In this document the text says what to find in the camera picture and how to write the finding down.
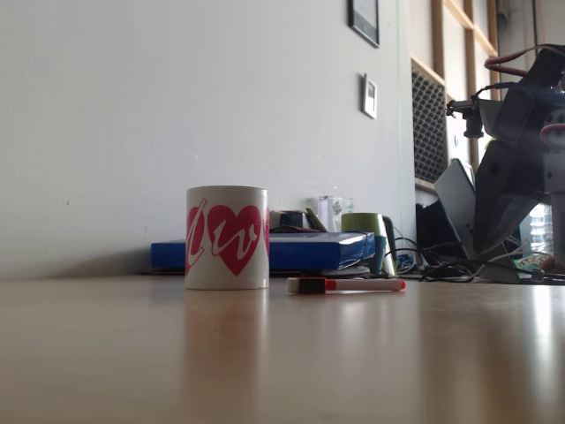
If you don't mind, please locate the white marker pen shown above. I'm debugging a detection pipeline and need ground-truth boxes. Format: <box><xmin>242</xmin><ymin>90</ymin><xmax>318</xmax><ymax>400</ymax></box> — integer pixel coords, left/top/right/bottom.
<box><xmin>286</xmin><ymin>276</ymin><xmax>407</xmax><ymax>296</ymax></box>

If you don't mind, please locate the black small box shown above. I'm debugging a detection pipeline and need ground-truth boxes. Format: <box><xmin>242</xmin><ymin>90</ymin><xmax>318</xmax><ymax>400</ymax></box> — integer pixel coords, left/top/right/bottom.
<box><xmin>268</xmin><ymin>208</ymin><xmax>328</xmax><ymax>234</ymax></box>

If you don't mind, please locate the white cable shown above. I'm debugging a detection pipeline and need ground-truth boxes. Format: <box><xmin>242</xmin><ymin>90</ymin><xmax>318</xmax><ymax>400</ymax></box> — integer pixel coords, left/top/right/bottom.
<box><xmin>479</xmin><ymin>239</ymin><xmax>531</xmax><ymax>267</ymax></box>

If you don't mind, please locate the black camera on metal bracket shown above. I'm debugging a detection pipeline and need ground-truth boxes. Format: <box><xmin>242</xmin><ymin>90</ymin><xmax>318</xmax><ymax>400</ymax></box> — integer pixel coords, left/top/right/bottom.
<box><xmin>445</xmin><ymin>97</ymin><xmax>502</xmax><ymax>140</ymax></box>

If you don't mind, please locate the small white wall frame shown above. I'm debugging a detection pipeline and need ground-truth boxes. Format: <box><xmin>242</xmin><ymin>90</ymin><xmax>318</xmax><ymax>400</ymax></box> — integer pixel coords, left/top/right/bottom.
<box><xmin>361</xmin><ymin>72</ymin><xmax>380</xmax><ymax>120</ymax></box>

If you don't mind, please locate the clear plastic bottle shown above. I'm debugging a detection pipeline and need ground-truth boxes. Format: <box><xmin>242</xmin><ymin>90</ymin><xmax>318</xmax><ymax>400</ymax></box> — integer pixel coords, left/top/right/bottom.
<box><xmin>526</xmin><ymin>201</ymin><xmax>554</xmax><ymax>256</ymax></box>

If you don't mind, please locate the dark acoustic foam panel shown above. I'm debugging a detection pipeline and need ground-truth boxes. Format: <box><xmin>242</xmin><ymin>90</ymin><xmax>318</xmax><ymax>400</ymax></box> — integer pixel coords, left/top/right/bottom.
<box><xmin>411</xmin><ymin>58</ymin><xmax>448</xmax><ymax>185</ymax></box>

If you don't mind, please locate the black picture frame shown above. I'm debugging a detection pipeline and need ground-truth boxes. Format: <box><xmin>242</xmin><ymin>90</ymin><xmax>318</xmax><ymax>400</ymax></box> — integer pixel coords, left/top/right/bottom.
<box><xmin>347</xmin><ymin>0</ymin><xmax>381</xmax><ymax>49</ymax></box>

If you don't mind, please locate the blue flat box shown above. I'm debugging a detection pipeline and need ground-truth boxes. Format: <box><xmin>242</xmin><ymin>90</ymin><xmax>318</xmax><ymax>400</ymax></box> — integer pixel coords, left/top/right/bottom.
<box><xmin>149</xmin><ymin>231</ymin><xmax>377</xmax><ymax>271</ymax></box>

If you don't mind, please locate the wooden wall shelf frame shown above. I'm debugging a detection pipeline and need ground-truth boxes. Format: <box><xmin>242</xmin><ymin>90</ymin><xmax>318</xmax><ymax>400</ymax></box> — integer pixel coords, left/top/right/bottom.
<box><xmin>410</xmin><ymin>0</ymin><xmax>503</xmax><ymax>178</ymax></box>

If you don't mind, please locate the green mug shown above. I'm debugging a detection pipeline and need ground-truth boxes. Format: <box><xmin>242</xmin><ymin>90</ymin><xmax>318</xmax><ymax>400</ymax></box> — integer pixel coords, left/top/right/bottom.
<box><xmin>340</xmin><ymin>212</ymin><xmax>397</xmax><ymax>277</ymax></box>

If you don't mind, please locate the clear plastic container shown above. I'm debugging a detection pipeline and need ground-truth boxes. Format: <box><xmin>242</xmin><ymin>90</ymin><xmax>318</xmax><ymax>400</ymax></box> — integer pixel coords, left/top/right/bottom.
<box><xmin>317</xmin><ymin>194</ymin><xmax>355</xmax><ymax>234</ymax></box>

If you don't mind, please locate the black cable bundle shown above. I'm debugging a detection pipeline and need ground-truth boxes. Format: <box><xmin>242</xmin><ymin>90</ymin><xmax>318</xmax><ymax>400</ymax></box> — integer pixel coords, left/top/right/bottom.
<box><xmin>394</xmin><ymin>237</ymin><xmax>489</xmax><ymax>284</ymax></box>

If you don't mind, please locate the green circuit board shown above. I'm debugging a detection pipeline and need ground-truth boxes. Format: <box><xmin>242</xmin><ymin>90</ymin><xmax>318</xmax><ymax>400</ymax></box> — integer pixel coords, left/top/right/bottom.
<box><xmin>515</xmin><ymin>253</ymin><xmax>554</xmax><ymax>271</ymax></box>

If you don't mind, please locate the grey open laptop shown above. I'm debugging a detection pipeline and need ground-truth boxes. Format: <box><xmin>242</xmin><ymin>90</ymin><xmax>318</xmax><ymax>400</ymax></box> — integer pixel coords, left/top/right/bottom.
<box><xmin>433</xmin><ymin>158</ymin><xmax>523</xmax><ymax>284</ymax></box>

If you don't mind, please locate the white mug with pink hearts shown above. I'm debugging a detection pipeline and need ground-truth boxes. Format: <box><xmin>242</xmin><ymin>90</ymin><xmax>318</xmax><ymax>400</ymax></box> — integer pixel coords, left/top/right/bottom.
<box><xmin>185</xmin><ymin>185</ymin><xmax>271</xmax><ymax>292</ymax></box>

